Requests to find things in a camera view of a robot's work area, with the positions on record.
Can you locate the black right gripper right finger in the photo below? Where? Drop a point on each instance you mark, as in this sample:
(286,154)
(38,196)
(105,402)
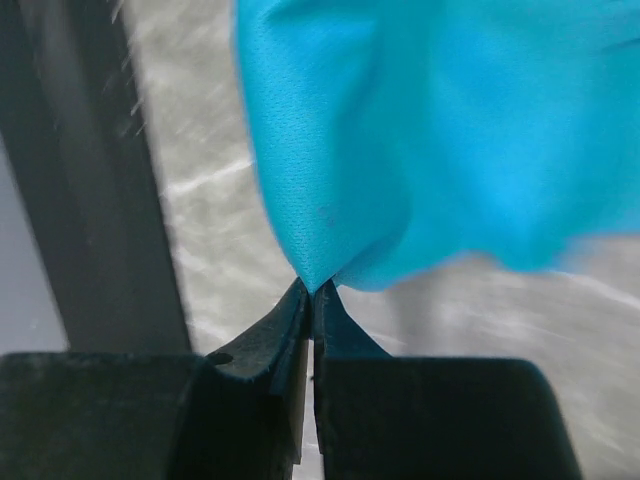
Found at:
(384,417)

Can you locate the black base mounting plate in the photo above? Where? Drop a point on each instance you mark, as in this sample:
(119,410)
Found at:
(85,256)

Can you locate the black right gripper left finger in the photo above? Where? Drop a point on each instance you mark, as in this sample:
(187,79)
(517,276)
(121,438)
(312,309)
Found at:
(236,413)

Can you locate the teal t shirt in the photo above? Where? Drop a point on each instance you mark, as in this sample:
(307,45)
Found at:
(392,136)

